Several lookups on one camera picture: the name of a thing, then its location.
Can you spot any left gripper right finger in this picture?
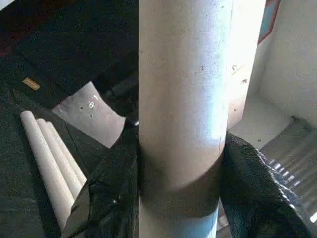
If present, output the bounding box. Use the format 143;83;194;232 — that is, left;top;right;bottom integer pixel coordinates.
219;132;311;238

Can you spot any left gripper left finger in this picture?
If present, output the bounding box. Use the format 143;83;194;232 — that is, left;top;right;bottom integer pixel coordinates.
61;135;139;238

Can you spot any small brown tag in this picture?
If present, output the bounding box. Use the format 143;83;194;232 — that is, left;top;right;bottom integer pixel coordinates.
21;77;41;91

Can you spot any red framed wall picture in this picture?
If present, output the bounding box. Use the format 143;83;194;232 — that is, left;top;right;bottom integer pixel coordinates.
257;0;282;46

